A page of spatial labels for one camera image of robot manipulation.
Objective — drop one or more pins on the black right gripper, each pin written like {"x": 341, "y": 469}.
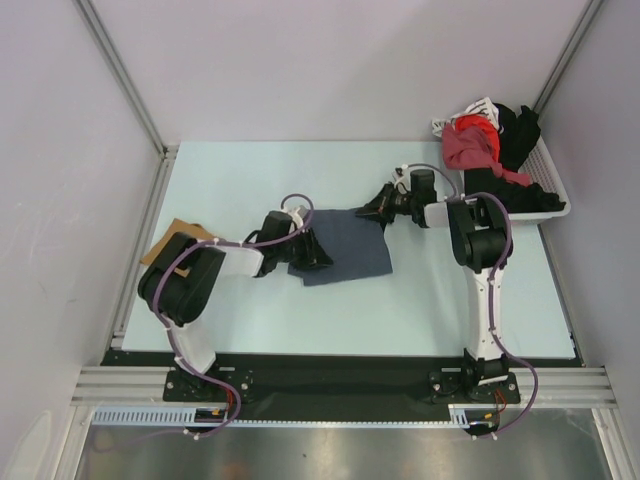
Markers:
{"x": 380, "y": 208}

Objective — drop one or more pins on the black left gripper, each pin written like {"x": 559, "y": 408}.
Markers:
{"x": 313, "y": 255}

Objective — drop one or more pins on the blue printed garment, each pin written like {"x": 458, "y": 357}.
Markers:
{"x": 356, "y": 246}

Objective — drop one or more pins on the tan ribbed tank top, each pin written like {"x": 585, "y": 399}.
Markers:
{"x": 180, "y": 236}

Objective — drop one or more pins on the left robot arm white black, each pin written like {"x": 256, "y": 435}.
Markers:
{"x": 179, "y": 302}

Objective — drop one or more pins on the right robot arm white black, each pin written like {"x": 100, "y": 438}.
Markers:
{"x": 481, "y": 241}

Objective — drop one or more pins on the pink garment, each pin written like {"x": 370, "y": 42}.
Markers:
{"x": 457, "y": 147}

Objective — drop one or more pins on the red garment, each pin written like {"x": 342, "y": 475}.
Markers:
{"x": 483, "y": 129}

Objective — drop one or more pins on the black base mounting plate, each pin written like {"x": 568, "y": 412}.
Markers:
{"x": 331, "y": 388}

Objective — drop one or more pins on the white black printed garment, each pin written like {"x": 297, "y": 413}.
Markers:
{"x": 483, "y": 107}

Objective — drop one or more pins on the grey plastic laundry basket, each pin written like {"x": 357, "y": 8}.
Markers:
{"x": 541, "y": 169}

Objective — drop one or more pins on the front aluminium frame rail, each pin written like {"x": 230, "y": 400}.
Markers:
{"x": 102, "y": 386}

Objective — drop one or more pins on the right aluminium frame post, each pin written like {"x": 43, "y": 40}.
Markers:
{"x": 578, "y": 34}

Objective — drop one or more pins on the aluminium frame post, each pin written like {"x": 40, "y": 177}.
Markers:
{"x": 115, "y": 63}
{"x": 578, "y": 34}

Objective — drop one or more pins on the left aluminium frame post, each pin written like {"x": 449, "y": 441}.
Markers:
{"x": 115, "y": 63}

